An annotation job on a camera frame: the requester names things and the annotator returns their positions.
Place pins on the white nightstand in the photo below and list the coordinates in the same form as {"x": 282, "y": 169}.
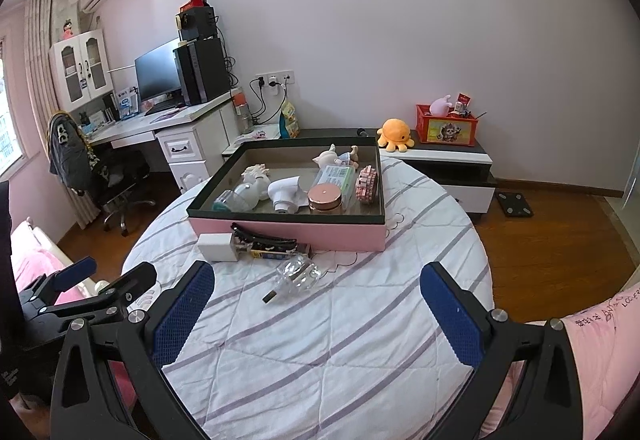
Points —
{"x": 250, "y": 140}

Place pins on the round table with striped cloth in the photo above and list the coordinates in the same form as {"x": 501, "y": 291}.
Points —
{"x": 325, "y": 345}

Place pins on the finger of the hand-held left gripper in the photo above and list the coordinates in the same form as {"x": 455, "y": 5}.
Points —
{"x": 75, "y": 271}
{"x": 127, "y": 284}

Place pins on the black and white low cabinet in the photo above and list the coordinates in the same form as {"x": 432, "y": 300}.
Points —
{"x": 450, "y": 170}

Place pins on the black computer monitor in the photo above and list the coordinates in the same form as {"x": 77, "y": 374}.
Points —
{"x": 155, "y": 70}

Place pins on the rose gold round tin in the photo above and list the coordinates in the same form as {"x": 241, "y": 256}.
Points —
{"x": 325, "y": 197}

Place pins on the black office chair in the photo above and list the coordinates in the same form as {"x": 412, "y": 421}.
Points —
{"x": 120, "y": 180}

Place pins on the white wall socket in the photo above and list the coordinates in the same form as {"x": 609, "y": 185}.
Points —
{"x": 275, "y": 80}

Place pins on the white desk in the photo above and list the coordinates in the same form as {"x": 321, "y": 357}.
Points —
{"x": 185, "y": 150}

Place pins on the white egg-shaped case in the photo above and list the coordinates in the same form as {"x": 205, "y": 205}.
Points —
{"x": 250, "y": 195}

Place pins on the small pink-white doll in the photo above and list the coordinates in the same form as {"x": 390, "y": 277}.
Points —
{"x": 366, "y": 185}

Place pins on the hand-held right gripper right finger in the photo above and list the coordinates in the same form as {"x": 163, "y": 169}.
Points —
{"x": 452, "y": 315}

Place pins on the black printed jacket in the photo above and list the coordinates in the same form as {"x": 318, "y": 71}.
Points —
{"x": 67, "y": 155}

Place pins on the beige striped curtain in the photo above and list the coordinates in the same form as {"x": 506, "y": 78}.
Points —
{"x": 45, "y": 45}

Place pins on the black computer tower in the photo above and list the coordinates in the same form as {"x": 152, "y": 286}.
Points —
{"x": 200, "y": 70}

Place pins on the orange octopus plush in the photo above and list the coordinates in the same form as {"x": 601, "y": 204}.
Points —
{"x": 395, "y": 132}

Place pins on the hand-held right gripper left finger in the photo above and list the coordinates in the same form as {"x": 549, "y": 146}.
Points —
{"x": 182, "y": 315}

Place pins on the red toy box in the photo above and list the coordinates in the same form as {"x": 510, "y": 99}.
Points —
{"x": 445, "y": 132}

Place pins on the white hutch cabinet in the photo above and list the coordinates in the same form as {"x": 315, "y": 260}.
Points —
{"x": 80, "y": 70}

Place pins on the clear bottle with orange cap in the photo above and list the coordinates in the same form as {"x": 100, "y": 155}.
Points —
{"x": 244, "y": 112}

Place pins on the teal heart-shaped case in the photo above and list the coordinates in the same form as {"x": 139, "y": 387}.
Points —
{"x": 222, "y": 206}

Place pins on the white charger cube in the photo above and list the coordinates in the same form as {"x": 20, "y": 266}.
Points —
{"x": 215, "y": 247}

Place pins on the black bathroom scale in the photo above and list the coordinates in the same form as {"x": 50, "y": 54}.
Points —
{"x": 515, "y": 205}

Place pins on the small doll figure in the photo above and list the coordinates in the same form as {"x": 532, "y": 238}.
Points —
{"x": 68, "y": 27}

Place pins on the black speaker box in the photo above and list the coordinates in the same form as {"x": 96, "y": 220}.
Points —
{"x": 197, "y": 22}

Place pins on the pink haired doll figurine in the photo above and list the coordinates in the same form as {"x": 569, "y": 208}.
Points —
{"x": 332, "y": 155}

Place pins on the pink box with black rim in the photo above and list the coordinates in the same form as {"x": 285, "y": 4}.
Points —
{"x": 300, "y": 232}

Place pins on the blue and yellow snack bag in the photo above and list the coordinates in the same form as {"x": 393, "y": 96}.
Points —
{"x": 289, "y": 122}

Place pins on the pink printed garment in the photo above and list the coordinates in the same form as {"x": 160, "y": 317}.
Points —
{"x": 600, "y": 345}

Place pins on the blue and white box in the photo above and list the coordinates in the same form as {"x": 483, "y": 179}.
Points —
{"x": 127, "y": 104}

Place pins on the white plug adapter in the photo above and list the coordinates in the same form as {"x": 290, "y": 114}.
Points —
{"x": 285, "y": 192}

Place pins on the clear glass perfume bottle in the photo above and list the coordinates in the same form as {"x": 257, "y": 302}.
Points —
{"x": 297, "y": 275}

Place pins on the window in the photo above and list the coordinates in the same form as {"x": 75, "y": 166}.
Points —
{"x": 7, "y": 120}

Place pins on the black patterned hair clip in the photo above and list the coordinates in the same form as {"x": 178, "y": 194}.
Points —
{"x": 270, "y": 245}

